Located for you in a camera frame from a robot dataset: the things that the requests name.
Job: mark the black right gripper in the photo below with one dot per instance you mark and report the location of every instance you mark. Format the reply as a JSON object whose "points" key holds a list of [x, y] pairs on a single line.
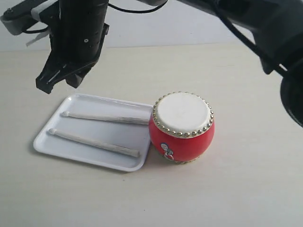
{"points": [[76, 28]]}

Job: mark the white drumstick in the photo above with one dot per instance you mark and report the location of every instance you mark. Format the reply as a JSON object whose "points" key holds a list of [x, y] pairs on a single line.
{"points": [[95, 143], [131, 120]]}

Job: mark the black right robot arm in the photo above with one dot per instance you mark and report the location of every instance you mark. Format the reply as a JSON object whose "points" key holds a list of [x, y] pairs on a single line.
{"points": [[272, 29]]}

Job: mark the red small drum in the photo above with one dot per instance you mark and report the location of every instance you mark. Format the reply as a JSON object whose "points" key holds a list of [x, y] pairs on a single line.
{"points": [[181, 126]]}

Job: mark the white rectangular tray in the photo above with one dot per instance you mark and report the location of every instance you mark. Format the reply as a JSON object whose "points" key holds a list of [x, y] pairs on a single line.
{"points": [[127, 135]]}

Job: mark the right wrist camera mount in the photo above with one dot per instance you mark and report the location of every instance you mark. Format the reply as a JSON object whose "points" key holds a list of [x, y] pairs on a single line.
{"points": [[21, 17]]}

